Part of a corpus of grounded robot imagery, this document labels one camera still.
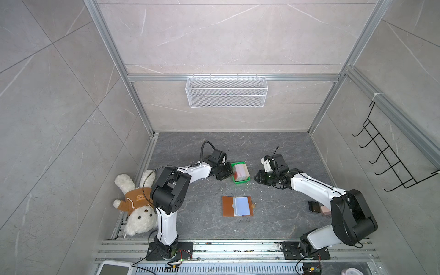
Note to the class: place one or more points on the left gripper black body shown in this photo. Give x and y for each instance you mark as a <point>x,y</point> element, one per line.
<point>224,171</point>

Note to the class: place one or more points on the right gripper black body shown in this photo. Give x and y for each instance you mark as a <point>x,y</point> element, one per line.
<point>268,178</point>

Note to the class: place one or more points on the brown leather card holder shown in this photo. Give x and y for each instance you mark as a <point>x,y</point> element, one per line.
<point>237,206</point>

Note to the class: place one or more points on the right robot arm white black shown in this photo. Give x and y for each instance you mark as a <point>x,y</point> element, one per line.
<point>352,218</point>

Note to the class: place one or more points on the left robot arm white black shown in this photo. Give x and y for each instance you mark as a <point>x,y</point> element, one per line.
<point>169,191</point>

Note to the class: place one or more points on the green plastic card bin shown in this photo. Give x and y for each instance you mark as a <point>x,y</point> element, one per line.
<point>232,174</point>

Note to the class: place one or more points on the stack of cards in bin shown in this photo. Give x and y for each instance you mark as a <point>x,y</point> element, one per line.
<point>240,172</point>

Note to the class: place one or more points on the white teddy bear brown shirt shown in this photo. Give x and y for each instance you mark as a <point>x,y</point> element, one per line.
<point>137,203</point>

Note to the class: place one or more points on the white tablet device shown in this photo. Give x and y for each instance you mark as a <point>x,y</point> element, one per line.
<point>111,267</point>

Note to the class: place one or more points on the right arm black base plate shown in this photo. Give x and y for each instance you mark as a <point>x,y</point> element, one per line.
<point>295,250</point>

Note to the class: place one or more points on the white wire mesh basket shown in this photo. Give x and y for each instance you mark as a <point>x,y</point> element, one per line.
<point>226,92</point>

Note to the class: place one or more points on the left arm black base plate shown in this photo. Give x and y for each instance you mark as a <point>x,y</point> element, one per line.
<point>174,252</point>

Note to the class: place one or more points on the aluminium front rail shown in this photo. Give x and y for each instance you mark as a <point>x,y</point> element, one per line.
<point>241,250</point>

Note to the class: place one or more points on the black wire hook rack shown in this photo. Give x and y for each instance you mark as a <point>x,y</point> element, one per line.
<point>394,163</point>

